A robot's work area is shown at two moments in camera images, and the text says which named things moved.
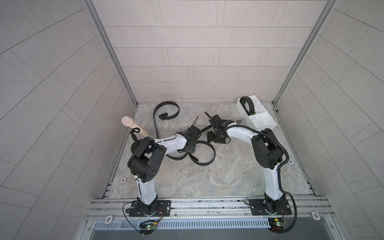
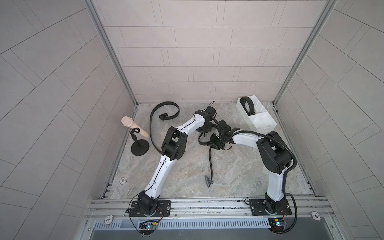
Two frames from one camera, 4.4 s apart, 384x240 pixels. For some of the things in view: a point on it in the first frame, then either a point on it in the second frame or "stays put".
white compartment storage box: [261, 119] stays put
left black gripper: [193, 146] → [209, 129]
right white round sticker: [315, 215] stays put
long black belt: [242, 100] stays put
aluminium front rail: [220, 208] stays put
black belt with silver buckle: [194, 159] → [208, 182]
